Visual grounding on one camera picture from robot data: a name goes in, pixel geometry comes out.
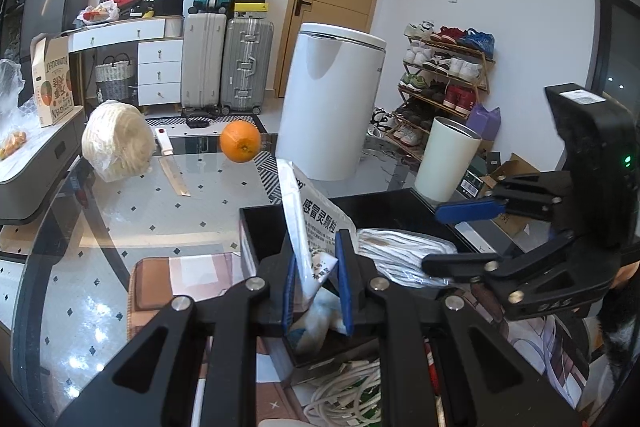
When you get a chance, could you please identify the silver suitcase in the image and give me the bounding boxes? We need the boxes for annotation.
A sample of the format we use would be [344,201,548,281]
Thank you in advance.
[220,18,275,116]

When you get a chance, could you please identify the brown cabinet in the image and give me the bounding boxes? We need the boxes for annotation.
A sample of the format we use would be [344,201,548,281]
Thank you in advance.
[0,222,31,338]

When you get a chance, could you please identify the large white trash can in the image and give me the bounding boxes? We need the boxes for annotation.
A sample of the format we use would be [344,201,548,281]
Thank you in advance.
[276,23,387,182]

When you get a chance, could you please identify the white cabbage in net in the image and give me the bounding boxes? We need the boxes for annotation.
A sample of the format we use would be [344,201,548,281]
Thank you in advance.
[81,101,156,182]

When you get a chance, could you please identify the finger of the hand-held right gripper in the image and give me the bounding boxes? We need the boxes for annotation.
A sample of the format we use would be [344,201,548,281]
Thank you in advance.
[434,173,568,224]
[421,232,576,284]

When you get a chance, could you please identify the clear bag of oranges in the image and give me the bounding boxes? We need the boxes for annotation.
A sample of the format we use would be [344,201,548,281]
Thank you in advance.
[0,59,42,162]

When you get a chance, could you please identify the grey side table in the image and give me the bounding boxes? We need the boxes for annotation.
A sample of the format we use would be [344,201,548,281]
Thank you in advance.
[0,107,88,225]

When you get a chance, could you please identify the small white cylinder bin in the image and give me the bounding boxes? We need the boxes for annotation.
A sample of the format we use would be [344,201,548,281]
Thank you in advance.
[414,117,483,202]

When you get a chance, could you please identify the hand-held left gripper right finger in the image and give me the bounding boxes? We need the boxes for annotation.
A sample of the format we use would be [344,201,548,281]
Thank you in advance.
[334,229,582,427]

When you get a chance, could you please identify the printed desk mat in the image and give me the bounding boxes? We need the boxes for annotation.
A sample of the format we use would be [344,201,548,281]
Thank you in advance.
[129,252,601,427]

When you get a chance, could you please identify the white medicine sachet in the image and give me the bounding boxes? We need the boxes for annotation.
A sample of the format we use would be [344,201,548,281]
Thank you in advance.
[276,159,358,309]

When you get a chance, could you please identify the purple bag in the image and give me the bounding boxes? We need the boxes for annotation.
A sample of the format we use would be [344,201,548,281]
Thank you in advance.
[467,103,502,144]

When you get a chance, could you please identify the dark green box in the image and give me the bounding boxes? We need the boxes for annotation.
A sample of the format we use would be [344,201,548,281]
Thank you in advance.
[457,157,501,201]

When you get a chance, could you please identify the printed fruit carton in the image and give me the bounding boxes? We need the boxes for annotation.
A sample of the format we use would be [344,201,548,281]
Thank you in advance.
[30,34,76,128]

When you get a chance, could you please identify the orange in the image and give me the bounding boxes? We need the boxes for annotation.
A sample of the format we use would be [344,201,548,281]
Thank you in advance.
[219,119,262,164]

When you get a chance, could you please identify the white desk with drawers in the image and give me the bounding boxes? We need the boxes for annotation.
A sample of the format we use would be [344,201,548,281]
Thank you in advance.
[67,14,186,108]

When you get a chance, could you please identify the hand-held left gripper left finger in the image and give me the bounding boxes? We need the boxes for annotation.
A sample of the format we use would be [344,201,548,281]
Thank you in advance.
[55,234,302,427]

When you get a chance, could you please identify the black yellow box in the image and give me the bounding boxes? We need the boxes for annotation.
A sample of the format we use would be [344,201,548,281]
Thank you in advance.
[232,3,270,20]

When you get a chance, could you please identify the woven basket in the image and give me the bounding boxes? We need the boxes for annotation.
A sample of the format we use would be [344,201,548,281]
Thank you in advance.
[94,53,138,102]

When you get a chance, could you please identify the white suitcase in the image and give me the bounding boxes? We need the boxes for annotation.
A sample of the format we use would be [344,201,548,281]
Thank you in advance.
[180,9,227,114]

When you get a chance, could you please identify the black bag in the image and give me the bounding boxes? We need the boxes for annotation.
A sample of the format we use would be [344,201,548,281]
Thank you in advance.
[152,0,186,18]

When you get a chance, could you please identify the white handled knife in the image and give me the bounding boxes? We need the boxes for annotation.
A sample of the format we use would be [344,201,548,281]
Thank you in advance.
[155,127,192,198]

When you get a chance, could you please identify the white striped cloth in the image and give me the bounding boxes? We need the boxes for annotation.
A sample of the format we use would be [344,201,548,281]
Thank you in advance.
[356,228,458,290]

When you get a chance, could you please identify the open brown cardboard box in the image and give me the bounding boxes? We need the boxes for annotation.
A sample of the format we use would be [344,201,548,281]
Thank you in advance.
[480,152,551,238]

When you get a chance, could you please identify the black cardboard box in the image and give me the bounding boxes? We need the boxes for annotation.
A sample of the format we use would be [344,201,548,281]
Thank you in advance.
[239,188,526,370]

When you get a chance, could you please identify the white charging cable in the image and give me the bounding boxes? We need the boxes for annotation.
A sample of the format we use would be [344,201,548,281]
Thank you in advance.
[305,356,386,427]

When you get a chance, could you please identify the plastic bag of food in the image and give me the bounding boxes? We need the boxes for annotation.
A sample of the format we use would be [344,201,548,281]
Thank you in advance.
[77,4,121,26]

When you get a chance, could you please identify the person's right forearm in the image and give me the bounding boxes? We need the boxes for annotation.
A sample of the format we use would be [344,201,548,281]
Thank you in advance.
[597,267,640,388]

